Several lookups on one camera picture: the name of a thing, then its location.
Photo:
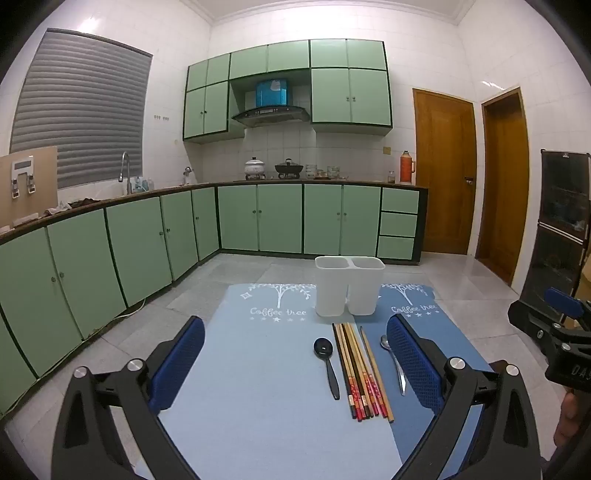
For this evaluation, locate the green wall cabinets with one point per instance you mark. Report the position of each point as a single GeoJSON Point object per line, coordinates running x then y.
{"type": "Point", "coordinates": [351, 94]}

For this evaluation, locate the closed wooden door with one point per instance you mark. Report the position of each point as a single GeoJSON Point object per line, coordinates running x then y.
{"type": "Point", "coordinates": [443, 175]}

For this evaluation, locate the person's right hand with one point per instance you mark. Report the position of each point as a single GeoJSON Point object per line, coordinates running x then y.
{"type": "Point", "coordinates": [571, 415]}

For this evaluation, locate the white clip device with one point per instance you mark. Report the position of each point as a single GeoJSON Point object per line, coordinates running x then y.
{"type": "Point", "coordinates": [22, 173]}

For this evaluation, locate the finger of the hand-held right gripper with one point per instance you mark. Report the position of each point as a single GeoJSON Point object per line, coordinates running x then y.
{"type": "Point", "coordinates": [563, 302]}
{"type": "Point", "coordinates": [531, 318]}

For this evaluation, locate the cardboard box with label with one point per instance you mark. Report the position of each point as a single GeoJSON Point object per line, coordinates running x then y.
{"type": "Point", "coordinates": [46, 184]}

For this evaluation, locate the glass jar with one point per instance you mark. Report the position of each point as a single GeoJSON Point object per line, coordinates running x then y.
{"type": "Point", "coordinates": [333, 172]}
{"type": "Point", "coordinates": [311, 171]}

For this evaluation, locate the glass kettle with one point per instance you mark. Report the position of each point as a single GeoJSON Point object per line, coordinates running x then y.
{"type": "Point", "coordinates": [189, 175]}

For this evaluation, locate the black wok with lid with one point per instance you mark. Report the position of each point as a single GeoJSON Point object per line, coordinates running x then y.
{"type": "Point", "coordinates": [289, 169]}

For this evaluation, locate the dark cloth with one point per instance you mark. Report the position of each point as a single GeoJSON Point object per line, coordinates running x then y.
{"type": "Point", "coordinates": [83, 203]}

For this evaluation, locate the black plastic spoon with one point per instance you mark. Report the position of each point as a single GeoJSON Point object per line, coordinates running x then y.
{"type": "Point", "coordinates": [328, 369]}

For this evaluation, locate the white cooking pot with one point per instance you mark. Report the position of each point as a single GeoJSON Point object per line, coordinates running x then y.
{"type": "Point", "coordinates": [255, 168]}

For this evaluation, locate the bundle of wooden chopsticks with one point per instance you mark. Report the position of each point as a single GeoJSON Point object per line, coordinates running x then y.
{"type": "Point", "coordinates": [358, 369]}

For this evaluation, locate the range hood with blue cover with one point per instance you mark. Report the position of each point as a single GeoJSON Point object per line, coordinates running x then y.
{"type": "Point", "coordinates": [272, 104]}

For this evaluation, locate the metal spoon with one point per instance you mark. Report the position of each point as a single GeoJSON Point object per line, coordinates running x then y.
{"type": "Point", "coordinates": [396, 364]}

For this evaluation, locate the orange thermos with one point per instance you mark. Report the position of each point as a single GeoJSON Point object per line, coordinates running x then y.
{"type": "Point", "coordinates": [406, 168]}

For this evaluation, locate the metal faucet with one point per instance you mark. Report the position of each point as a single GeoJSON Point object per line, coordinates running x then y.
{"type": "Point", "coordinates": [124, 166]}

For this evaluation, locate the wooden side door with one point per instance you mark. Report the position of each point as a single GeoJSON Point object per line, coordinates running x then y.
{"type": "Point", "coordinates": [501, 194]}

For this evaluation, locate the black glass-front cabinet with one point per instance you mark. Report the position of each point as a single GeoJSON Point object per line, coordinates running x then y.
{"type": "Point", "coordinates": [558, 207]}

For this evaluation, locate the grey window blind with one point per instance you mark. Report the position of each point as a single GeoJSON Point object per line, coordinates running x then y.
{"type": "Point", "coordinates": [83, 110]}

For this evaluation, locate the light blue printed mat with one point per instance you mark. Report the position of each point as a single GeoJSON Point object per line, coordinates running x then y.
{"type": "Point", "coordinates": [258, 392]}

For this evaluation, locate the dark blue printed mat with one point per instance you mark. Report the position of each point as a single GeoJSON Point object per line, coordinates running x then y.
{"type": "Point", "coordinates": [443, 323]}

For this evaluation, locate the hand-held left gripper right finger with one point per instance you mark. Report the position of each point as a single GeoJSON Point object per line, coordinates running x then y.
{"type": "Point", "coordinates": [413, 364]}

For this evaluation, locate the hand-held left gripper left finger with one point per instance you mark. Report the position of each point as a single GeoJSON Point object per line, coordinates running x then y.
{"type": "Point", "coordinates": [178, 364]}

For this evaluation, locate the plastic bottles by sink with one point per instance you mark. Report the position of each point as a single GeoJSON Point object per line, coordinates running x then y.
{"type": "Point", "coordinates": [142, 184]}

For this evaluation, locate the white two-compartment utensil holder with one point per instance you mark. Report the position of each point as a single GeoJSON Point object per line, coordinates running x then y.
{"type": "Point", "coordinates": [351, 286]}

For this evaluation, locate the green base cabinets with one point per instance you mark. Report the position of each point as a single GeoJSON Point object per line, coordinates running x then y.
{"type": "Point", "coordinates": [138, 244]}

